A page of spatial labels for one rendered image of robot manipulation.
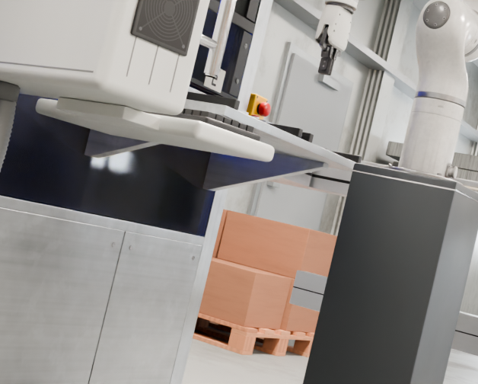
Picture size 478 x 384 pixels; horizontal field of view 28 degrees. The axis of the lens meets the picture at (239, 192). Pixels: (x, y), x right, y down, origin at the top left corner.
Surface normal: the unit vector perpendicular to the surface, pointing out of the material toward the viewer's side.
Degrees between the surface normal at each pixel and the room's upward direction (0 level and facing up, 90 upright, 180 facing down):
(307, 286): 90
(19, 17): 90
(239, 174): 90
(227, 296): 90
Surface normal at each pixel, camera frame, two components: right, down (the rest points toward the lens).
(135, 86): 0.72, 0.15
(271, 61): 0.85, 0.18
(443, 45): -0.45, 0.50
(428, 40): -0.68, 0.44
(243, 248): -0.52, -0.15
